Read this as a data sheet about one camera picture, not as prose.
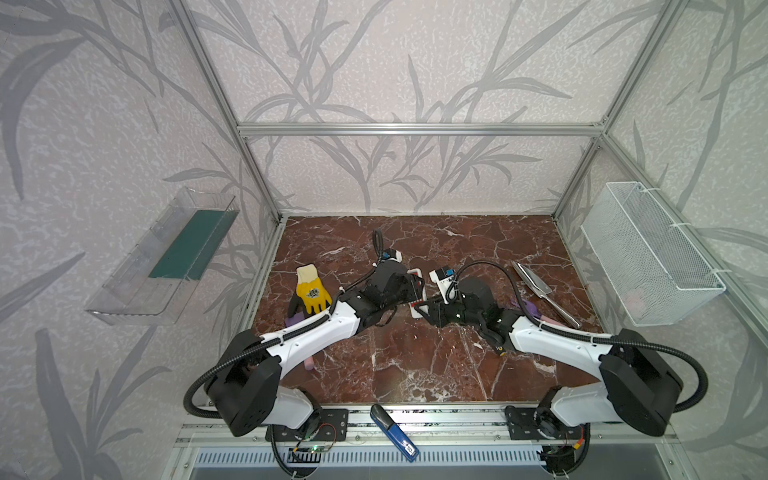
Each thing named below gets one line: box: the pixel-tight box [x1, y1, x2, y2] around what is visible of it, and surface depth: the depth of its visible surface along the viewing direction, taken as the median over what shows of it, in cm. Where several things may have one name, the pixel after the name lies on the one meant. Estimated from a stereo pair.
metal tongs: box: [511, 260, 582, 329], surface depth 101 cm
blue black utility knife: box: [370, 403, 420, 463], surface depth 70 cm
